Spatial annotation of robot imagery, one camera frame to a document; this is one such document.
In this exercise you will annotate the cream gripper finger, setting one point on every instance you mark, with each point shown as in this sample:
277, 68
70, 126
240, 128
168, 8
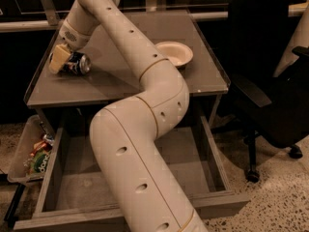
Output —
59, 57

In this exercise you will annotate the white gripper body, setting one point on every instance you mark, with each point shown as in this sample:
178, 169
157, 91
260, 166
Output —
74, 38

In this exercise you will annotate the blue pepsi can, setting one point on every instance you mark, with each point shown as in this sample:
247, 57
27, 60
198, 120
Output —
78, 63

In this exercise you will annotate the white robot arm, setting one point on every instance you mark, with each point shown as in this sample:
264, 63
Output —
123, 133

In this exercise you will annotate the grey cabinet with glass top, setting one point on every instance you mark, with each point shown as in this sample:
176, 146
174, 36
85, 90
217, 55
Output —
110, 77

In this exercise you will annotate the open grey top drawer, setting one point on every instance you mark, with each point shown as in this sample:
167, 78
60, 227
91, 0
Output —
74, 195

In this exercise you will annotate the orange snack packet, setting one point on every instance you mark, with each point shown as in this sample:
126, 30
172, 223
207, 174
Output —
41, 147

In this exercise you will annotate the white paper bowl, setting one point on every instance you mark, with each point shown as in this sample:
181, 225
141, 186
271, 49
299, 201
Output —
178, 53

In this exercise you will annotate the clear plastic storage bin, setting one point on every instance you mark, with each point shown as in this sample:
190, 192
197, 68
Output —
33, 132

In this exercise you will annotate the green snack bag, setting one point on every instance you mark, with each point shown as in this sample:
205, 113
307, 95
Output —
39, 162

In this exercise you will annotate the black office chair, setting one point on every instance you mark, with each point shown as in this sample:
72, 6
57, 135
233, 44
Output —
274, 106

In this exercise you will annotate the metal rail with brackets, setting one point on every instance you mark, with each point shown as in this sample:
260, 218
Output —
32, 20

